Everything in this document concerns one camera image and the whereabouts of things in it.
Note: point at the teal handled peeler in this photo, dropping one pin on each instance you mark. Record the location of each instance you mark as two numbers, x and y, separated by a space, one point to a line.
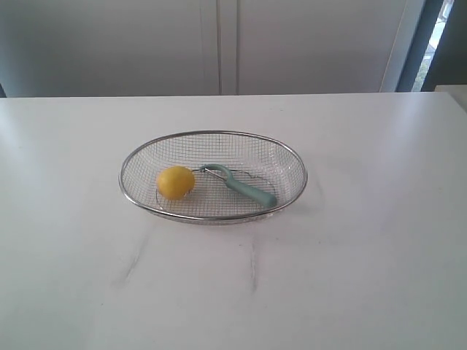
265 199

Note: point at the yellow lemon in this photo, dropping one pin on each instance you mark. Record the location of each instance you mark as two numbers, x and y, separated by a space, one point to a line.
175 182

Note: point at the oval steel mesh basket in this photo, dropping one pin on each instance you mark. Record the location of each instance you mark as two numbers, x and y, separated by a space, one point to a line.
259 161

